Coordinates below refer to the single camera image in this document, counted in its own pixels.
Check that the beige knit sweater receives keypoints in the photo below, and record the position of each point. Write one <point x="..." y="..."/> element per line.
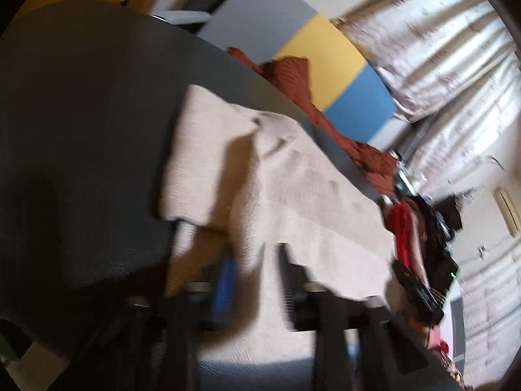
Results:
<point x="254" y="180"/>

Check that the grey yellow blue headboard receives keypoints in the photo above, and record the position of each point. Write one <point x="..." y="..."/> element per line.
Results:
<point x="344" y="87"/>

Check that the patterned white curtain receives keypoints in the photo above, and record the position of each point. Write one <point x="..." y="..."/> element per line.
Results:
<point x="453" y="70"/>

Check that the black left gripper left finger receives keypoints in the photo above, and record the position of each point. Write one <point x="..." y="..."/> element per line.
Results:
<point x="154" y="345"/>

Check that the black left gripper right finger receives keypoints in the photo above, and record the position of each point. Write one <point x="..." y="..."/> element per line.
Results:
<point x="358" y="345"/>

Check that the dark grey mattress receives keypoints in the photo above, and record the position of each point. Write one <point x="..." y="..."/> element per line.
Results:
<point x="90" y="98"/>

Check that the red garment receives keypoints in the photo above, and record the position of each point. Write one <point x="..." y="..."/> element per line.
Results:
<point x="408" y="226"/>

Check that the dark purple black garment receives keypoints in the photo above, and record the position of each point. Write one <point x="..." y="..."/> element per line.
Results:
<point x="438" y="262"/>

